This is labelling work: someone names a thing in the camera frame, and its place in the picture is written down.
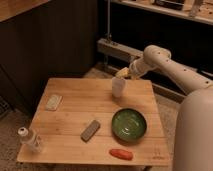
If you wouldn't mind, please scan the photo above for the orange red carrot toy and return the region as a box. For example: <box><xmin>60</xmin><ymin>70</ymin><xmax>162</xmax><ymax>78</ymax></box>
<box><xmin>109</xmin><ymin>149</ymin><xmax>133</xmax><ymax>160</ymax></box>

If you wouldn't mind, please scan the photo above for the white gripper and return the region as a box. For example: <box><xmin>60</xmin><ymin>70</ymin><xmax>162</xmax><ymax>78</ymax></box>
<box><xmin>115</xmin><ymin>58</ymin><xmax>150</xmax><ymax>80</ymax></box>

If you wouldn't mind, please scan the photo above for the white ceramic cup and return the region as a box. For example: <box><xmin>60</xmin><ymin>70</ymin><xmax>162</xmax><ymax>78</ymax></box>
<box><xmin>112</xmin><ymin>77</ymin><xmax>126</xmax><ymax>98</ymax></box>

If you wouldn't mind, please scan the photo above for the background shelf with items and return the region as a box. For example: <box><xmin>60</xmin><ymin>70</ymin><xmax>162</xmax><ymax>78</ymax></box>
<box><xmin>112</xmin><ymin>0</ymin><xmax>213</xmax><ymax>26</ymax></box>

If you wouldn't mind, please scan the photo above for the grey sponge block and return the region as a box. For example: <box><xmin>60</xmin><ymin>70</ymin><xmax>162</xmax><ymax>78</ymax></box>
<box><xmin>81</xmin><ymin>120</ymin><xmax>100</xmax><ymax>142</ymax></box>

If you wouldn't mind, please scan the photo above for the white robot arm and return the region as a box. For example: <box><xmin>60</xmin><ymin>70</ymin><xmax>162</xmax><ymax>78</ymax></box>
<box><xmin>116</xmin><ymin>45</ymin><xmax>213</xmax><ymax>171</ymax></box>

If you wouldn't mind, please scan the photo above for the metal pole stand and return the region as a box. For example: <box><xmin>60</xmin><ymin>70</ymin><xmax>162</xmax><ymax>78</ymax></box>
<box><xmin>97</xmin><ymin>0</ymin><xmax>143</xmax><ymax>62</ymax></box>

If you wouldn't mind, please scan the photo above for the wooden table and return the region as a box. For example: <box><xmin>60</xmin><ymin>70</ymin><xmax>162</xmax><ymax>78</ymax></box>
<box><xmin>17</xmin><ymin>78</ymin><xmax>171</xmax><ymax>166</ymax></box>

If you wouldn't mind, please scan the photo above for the green ceramic bowl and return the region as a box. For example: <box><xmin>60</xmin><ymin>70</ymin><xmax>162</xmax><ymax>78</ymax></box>
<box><xmin>111</xmin><ymin>108</ymin><xmax>147</xmax><ymax>142</ymax></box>

